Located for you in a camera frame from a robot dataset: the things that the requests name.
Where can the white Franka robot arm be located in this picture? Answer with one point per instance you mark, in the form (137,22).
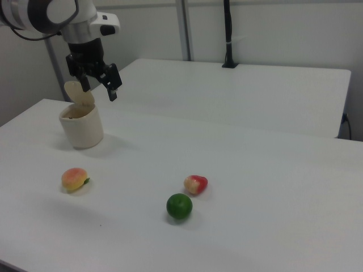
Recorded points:
(82,17)

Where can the grey metal frame post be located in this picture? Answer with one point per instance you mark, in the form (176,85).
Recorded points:
(58,76)
(185,28)

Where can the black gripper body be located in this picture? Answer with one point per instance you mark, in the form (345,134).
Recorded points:
(85,52)

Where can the cream bin lid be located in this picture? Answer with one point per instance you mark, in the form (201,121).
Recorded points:
(76,95)

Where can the cream ceramic cup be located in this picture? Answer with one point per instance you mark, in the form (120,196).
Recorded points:
(83,130)

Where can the black camera stand pole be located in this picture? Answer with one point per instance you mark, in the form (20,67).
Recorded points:
(228,34)

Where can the toy green lime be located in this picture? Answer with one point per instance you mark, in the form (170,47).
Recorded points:
(179,206)

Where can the toy peach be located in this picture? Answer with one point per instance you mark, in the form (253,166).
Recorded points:
(73,180)

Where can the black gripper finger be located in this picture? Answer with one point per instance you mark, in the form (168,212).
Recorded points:
(112,79)
(85,83)

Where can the toy red strawberry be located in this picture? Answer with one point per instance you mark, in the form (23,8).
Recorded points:
(197,184)

